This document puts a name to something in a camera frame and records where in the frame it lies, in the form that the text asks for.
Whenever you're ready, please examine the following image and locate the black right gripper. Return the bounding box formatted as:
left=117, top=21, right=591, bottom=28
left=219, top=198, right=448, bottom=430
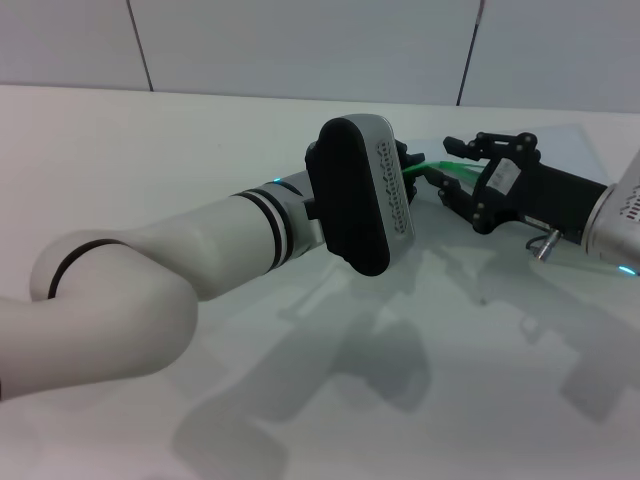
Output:
left=424, top=131, right=610, bottom=237

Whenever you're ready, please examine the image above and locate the translucent green-zipper document bag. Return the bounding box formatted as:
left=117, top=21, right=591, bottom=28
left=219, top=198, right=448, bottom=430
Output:
left=399, top=122, right=612, bottom=241

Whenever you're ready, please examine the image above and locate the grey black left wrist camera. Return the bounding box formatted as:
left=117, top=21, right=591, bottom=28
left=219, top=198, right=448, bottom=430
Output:
left=304, top=113, right=417, bottom=277

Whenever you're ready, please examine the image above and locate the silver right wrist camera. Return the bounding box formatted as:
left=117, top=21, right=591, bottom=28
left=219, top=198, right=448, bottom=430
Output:
left=582, top=149, right=640, bottom=251

